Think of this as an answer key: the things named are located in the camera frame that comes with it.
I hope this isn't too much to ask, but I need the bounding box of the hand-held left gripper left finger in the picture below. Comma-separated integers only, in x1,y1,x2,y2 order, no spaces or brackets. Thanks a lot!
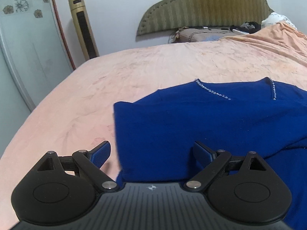
36,141,118,192

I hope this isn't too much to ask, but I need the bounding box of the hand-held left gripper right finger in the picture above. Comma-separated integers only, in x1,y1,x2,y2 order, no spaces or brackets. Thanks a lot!
185,141,270,193

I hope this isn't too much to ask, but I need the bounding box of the blue knit sweater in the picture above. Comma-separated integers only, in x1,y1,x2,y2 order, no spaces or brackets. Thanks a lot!
113,77,307,230

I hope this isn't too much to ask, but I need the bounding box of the pink bed blanket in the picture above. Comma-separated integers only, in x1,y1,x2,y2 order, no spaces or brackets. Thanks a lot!
0,37,307,230

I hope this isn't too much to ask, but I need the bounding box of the brown stitched pillow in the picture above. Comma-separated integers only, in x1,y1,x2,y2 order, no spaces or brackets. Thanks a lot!
168,27,247,44

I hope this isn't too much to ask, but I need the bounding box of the gold tower fan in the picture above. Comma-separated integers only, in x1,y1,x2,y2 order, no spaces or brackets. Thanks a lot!
68,0,100,60

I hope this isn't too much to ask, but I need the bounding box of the black cloth item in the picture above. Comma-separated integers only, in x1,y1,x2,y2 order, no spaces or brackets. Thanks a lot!
230,21,262,33

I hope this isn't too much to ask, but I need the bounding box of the orange quilt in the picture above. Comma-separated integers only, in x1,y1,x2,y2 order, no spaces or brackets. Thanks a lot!
216,21,307,60

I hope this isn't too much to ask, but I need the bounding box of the olive padded headboard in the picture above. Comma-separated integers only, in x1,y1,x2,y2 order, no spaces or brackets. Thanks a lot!
136,0,274,37

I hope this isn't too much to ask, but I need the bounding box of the white patterned pillow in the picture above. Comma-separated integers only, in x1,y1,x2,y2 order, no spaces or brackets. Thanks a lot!
261,12,298,30

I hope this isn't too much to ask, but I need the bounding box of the red-brown door frame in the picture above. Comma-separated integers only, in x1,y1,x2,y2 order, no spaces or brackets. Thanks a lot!
47,0,75,72

